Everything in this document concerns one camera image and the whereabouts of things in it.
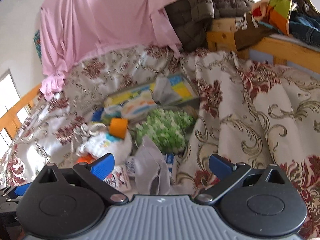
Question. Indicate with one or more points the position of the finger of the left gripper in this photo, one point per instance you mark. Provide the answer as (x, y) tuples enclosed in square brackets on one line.
[(20, 190)]

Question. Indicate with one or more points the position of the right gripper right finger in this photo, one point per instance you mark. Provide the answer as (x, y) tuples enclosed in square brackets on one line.
[(220, 166)]

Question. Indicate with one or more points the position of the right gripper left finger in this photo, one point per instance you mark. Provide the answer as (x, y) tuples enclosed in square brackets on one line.
[(103, 166)]

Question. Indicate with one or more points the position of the white blue whale cloth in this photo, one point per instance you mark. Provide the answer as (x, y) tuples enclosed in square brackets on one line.
[(104, 143)]

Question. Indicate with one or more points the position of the orange band roll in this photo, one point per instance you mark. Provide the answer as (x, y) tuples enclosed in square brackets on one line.
[(118, 127)]

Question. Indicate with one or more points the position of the grey sock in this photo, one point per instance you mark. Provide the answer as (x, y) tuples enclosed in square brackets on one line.
[(152, 175)]

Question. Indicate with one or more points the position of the striped colourful towel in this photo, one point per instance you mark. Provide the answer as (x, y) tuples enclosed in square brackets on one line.
[(126, 108)]

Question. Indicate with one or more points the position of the orange white medicine box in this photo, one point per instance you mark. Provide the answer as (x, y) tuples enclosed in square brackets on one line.
[(119, 179)]

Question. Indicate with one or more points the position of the white blue milk carton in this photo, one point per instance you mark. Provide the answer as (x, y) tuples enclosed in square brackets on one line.
[(143, 166)]

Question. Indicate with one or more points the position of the floral satin bed cover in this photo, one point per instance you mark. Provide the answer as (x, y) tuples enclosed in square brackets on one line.
[(249, 112)]

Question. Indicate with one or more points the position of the bag of green pieces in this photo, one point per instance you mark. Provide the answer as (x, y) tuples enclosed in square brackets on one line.
[(166, 127)]

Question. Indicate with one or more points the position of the grey tray with yellow picture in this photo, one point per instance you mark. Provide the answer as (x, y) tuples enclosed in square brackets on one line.
[(171, 90)]

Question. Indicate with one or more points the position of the brown printed cloth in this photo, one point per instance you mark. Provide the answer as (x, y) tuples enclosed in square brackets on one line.
[(250, 32)]

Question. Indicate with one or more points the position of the pink hanging sheet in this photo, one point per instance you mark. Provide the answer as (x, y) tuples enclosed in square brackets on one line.
[(74, 30)]

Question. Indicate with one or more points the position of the blue jeans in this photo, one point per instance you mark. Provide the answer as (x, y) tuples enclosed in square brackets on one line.
[(305, 28)]

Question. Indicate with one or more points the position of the colourful patchwork cloth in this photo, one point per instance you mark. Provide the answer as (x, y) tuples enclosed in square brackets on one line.
[(276, 13)]

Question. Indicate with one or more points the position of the brown quilted jacket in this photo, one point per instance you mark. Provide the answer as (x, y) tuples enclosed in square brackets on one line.
[(191, 18)]

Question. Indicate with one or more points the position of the wooden bed rail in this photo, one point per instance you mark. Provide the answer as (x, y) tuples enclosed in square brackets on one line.
[(10, 121)]

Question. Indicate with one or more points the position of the white window frame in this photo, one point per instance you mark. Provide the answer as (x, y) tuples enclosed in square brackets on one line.
[(9, 97)]

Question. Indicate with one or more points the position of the wooden bunk bed frame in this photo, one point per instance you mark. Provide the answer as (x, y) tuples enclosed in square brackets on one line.
[(220, 36)]

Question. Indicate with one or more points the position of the colourful wall poster left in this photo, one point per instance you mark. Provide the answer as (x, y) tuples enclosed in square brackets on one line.
[(37, 43)]

